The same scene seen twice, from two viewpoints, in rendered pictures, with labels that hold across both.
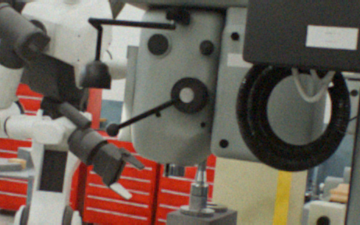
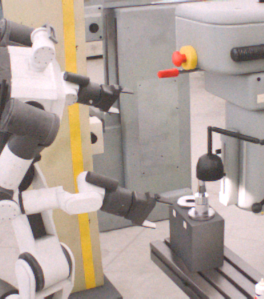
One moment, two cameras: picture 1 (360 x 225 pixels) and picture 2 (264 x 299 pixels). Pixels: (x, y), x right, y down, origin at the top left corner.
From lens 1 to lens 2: 1.50 m
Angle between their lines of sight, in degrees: 48
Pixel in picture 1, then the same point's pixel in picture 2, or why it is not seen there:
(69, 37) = (60, 107)
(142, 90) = not seen: outside the picture
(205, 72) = not seen: outside the picture
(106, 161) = (142, 208)
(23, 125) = (46, 202)
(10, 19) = (34, 116)
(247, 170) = not seen: hidden behind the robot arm
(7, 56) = (33, 150)
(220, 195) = not seen: hidden behind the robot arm
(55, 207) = (55, 249)
